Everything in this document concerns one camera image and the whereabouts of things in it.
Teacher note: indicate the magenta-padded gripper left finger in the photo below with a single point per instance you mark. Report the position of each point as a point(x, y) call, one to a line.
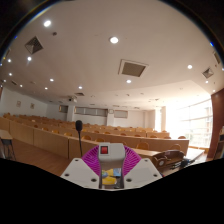
point(78, 173)

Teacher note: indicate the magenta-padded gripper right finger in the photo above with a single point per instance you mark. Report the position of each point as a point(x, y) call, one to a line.
point(145, 173)

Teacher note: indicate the white charger with red switch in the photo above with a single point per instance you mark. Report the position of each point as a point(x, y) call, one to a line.
point(111, 156)

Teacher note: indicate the blue paper sheet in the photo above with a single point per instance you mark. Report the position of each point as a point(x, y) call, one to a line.
point(116, 172)

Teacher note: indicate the rows of wooden hall seats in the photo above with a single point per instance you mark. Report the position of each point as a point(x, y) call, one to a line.
point(50, 141)

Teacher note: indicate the black desk device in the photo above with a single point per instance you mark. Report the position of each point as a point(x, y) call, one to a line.
point(187, 162)

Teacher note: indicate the black gooseneck table microphone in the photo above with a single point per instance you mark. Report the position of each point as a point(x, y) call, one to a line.
point(79, 125)

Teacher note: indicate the ceiling projector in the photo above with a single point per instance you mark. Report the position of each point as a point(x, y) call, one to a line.
point(72, 99)

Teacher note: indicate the small side desk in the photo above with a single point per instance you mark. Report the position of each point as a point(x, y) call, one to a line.
point(6, 140)

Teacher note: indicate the wooden shelf unit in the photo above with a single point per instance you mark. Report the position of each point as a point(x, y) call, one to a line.
point(220, 146)

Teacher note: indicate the large square ceiling vent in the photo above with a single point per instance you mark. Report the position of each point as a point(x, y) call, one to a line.
point(133, 68)

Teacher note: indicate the small square ceiling vent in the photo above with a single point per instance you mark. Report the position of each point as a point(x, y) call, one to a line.
point(207, 72)

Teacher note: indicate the round ceiling lights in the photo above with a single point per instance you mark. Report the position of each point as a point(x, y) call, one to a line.
point(114, 40)

